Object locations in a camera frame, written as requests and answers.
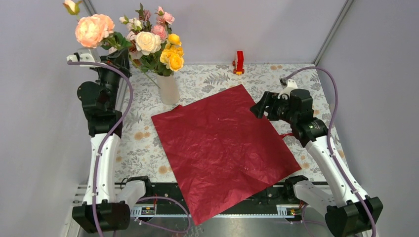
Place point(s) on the red printed ribbon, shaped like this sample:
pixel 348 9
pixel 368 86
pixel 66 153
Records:
pixel 286 135

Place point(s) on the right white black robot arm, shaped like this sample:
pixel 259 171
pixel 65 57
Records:
pixel 348 210

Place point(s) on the beige ceramic vase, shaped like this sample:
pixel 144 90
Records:
pixel 169 92

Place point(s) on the peach rose stem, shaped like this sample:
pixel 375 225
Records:
pixel 91 30

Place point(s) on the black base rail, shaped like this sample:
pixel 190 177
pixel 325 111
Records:
pixel 271 202

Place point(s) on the red wrapping paper sheet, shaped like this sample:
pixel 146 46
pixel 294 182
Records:
pixel 220 153

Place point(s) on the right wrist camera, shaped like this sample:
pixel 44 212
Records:
pixel 289 85

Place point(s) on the dusty pink brown rose stem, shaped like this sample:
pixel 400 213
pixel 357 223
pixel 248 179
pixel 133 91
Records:
pixel 160 16

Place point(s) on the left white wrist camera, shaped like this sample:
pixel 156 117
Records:
pixel 85 57

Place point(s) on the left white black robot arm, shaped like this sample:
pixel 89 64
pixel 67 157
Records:
pixel 102 209

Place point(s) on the cream white rose stem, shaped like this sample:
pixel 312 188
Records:
pixel 150 41

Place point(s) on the red yellow toy block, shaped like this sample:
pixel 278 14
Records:
pixel 238 63

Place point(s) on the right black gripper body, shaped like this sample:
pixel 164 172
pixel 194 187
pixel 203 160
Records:
pixel 280 110

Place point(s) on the yellow rose stem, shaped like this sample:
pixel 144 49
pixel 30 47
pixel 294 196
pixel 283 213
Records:
pixel 171 58

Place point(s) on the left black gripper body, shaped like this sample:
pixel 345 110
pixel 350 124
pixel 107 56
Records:
pixel 105 59

